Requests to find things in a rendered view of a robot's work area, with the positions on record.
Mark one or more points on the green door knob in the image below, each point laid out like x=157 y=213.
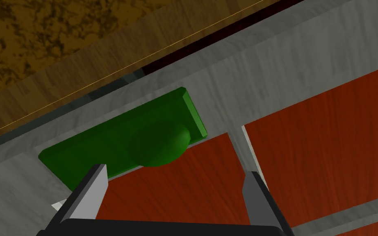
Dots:
x=156 y=144

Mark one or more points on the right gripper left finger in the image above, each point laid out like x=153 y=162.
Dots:
x=90 y=200

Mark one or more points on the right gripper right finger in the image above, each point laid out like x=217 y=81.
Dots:
x=258 y=206

